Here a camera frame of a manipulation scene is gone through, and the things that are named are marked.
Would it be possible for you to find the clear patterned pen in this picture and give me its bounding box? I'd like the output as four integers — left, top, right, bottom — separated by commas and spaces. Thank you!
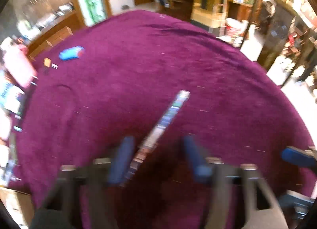
122, 90, 190, 186

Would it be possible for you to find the purple velvet tablecloth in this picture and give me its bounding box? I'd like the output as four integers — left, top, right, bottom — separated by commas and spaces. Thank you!
14, 11, 315, 228

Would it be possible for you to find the cardboard box tray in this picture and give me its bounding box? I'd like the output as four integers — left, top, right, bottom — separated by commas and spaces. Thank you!
1, 187, 34, 228

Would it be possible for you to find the blue battery pack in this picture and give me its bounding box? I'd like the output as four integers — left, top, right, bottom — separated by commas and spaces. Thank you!
59, 46, 84, 61

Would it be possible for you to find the pink woven cup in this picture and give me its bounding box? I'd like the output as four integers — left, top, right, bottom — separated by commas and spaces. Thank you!
3, 44, 37, 89

